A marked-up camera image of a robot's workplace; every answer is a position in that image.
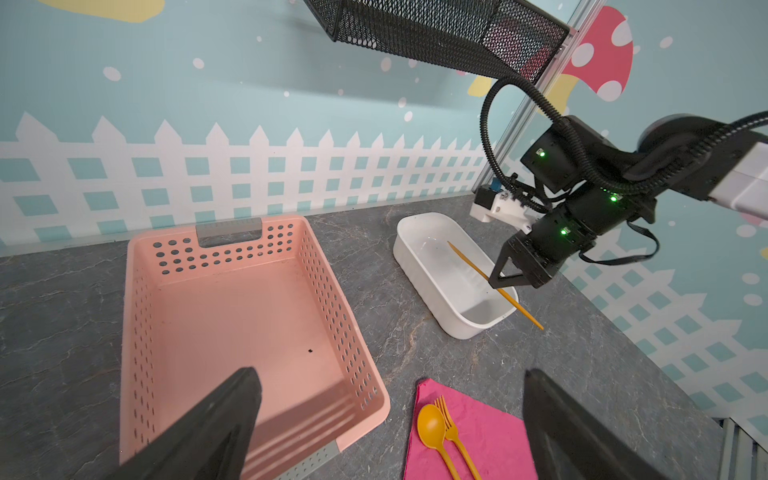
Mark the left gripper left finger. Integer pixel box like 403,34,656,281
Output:
108,367,262,479

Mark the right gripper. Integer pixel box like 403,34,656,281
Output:
488,213,597,290

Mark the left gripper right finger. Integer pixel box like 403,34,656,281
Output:
523,369,664,479

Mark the magenta paper napkin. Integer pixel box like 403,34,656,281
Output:
403,379,537,479

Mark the yellow plastic fork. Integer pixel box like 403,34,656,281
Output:
434,396,482,480

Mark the yellow plastic spoon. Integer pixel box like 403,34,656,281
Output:
417,404,460,480

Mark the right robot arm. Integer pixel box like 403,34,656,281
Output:
479,75,767,289

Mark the white oval plastic tub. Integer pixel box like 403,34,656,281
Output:
393,212,517,340

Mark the pink perforated plastic basket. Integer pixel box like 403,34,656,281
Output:
119,216,390,479

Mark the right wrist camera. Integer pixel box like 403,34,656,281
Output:
470,185,535,234

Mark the black wire mesh wall basket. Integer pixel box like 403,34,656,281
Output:
306,0,571,83

